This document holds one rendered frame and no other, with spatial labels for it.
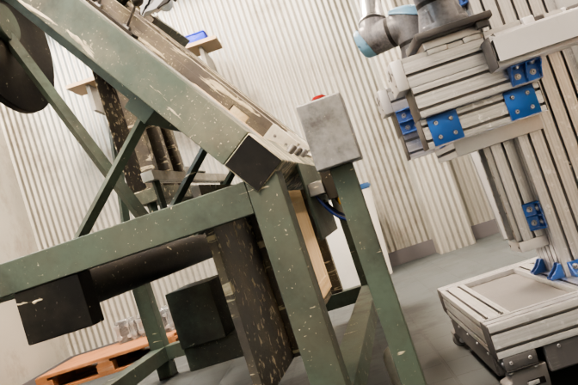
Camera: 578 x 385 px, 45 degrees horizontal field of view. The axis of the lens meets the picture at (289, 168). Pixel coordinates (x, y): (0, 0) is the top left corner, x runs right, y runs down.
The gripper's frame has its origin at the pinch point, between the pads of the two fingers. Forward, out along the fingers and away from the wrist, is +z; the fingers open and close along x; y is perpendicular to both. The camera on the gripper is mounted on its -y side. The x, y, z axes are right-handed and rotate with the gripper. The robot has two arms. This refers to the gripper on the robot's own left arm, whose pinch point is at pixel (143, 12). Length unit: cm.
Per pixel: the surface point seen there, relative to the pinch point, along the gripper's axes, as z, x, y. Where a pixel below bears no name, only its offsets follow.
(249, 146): 10, -60, -31
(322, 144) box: -2, -74, -31
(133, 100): 20.5, -24.4, -24.7
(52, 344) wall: 275, 47, 334
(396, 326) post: 23, -118, -28
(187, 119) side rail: 14, -42, -31
